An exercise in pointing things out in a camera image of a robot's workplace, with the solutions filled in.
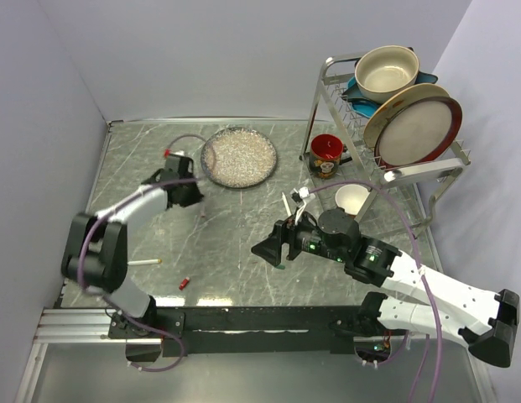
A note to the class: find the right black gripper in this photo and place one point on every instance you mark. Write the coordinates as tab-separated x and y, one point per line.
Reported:
285	231

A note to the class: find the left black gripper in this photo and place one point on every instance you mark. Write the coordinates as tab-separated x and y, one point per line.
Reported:
195	197

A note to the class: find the white pen green tip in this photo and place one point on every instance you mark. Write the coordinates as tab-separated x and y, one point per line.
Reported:
286	204

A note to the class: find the red pen cap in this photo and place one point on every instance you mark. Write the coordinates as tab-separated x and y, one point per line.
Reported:
184	283

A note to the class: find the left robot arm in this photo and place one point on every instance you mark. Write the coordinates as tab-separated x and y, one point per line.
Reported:
96	251

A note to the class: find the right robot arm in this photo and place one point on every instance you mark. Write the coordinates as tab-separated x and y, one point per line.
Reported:
412	298

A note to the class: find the white pen yellow tip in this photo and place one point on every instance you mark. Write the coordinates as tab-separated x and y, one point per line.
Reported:
144	262

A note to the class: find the small white cup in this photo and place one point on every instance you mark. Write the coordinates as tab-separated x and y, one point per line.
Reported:
350	198

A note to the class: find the speckled round plate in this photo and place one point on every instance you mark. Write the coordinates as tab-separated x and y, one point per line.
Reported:
238	158

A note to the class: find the red skull mug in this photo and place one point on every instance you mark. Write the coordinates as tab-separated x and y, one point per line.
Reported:
327	153

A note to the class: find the metal dish rack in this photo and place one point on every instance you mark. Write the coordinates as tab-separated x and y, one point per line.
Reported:
418	187

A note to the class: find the black base beam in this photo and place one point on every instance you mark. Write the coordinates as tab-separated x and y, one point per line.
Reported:
269	329

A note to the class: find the blue dish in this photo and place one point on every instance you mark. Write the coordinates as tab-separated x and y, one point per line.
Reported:
366	107

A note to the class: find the red rimmed plate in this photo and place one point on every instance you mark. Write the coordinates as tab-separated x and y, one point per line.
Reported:
420	132

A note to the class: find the beige dinner plate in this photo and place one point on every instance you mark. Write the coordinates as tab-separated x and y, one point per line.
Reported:
396	104

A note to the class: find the large beige bowl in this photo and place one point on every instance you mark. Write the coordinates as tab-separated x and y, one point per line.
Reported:
385	71

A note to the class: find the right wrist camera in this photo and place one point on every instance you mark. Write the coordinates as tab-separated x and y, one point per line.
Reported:
302	197

